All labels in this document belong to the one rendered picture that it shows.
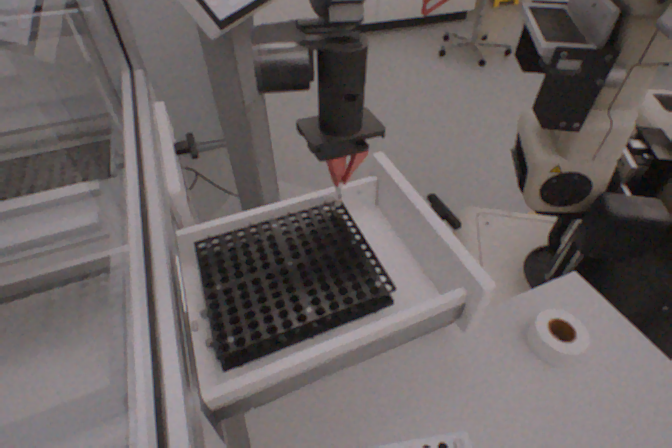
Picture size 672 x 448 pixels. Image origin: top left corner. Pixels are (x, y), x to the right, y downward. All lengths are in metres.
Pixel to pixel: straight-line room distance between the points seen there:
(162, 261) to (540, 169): 0.78
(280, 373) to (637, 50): 0.79
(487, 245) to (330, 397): 0.97
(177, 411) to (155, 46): 1.86
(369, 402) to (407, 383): 0.06
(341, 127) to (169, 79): 1.73
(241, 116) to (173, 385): 1.15
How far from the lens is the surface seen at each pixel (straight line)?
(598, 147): 0.95
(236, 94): 1.38
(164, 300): 0.41
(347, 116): 0.46
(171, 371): 0.37
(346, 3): 0.43
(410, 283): 0.58
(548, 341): 0.64
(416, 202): 0.56
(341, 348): 0.47
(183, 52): 2.09
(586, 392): 0.67
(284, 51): 0.43
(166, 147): 0.71
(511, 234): 1.50
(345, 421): 0.57
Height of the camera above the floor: 1.31
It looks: 43 degrees down
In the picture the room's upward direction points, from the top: straight up
